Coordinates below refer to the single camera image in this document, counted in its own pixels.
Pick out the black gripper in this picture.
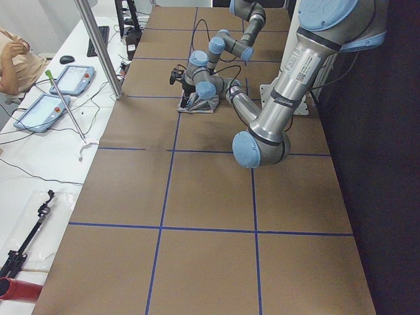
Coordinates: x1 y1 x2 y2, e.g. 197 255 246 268
169 65 196 108

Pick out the navy white striped polo shirt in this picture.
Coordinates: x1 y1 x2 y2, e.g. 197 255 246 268
177 93 220 114

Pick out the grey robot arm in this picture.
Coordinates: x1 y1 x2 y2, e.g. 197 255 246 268
170 1 389 168
207 1 266 72

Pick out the black keyboard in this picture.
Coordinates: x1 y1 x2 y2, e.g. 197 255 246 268
86 26 110 57

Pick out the blue teach pendant far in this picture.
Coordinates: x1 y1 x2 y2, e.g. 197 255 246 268
55 64 95 96

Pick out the blue teach pendant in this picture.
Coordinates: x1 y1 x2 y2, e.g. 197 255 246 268
55 64 95 96
13 93 66 133

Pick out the black computer mouse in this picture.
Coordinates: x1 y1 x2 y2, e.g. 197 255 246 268
59 55 75 64

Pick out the silver reacher grabber tool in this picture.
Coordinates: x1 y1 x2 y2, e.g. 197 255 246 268
45 70 99 162

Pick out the blue teach pendant near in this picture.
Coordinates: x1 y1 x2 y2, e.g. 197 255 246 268
13 93 66 133

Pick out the person in beige shirt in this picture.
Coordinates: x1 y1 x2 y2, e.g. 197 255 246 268
1 28 49 96

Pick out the black clamp rod tool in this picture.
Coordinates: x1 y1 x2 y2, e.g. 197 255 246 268
0 189 56 280

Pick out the red cylinder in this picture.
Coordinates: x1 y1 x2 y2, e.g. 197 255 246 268
1 277 43 303

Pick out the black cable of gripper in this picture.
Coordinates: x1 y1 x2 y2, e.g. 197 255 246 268
192 18 214 53

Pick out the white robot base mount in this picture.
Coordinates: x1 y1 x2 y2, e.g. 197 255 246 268
259 85 309 116

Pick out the aluminium frame post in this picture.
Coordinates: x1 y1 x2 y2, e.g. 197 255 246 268
74 0 123 100

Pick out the black cable on white table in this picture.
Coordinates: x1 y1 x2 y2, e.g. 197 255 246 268
0 157 85 187

